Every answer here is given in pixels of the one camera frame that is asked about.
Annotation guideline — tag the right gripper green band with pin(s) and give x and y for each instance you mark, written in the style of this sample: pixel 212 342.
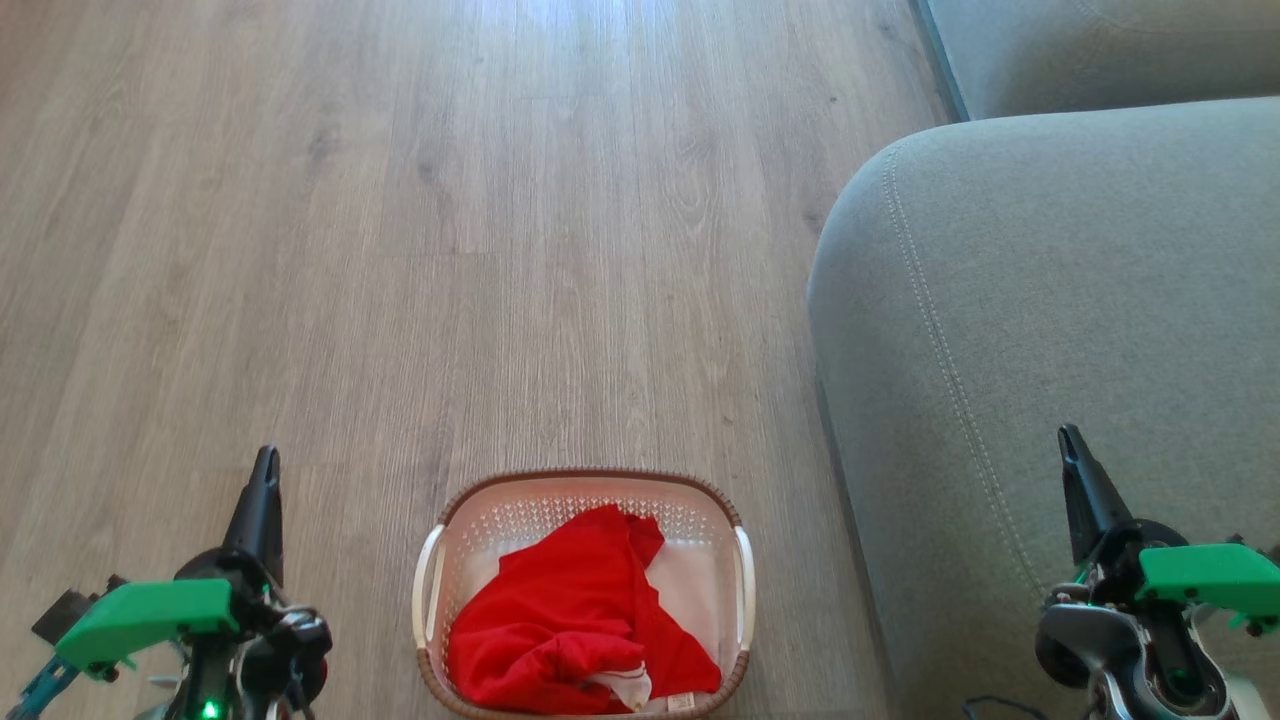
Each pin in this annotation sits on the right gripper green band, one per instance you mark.
pixel 1210 578

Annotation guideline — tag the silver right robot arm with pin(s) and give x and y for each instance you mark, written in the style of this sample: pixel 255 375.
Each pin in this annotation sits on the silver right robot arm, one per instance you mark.
pixel 1100 635

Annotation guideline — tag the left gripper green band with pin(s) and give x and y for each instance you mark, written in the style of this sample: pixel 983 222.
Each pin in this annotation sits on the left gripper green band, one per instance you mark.
pixel 150 612

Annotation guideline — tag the grey fabric sofa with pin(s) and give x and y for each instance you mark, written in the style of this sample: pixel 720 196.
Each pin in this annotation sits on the grey fabric sofa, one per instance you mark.
pixel 1050 300

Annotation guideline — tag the white brown-rimmed laundry basket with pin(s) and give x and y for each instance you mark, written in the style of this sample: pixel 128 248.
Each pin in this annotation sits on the white brown-rimmed laundry basket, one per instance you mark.
pixel 580 492

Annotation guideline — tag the red white trimmed garment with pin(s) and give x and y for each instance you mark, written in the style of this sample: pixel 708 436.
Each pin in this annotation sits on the red white trimmed garment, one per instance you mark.
pixel 590 560

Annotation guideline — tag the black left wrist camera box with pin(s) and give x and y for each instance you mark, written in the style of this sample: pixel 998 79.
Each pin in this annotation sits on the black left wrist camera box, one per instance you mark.
pixel 70 610

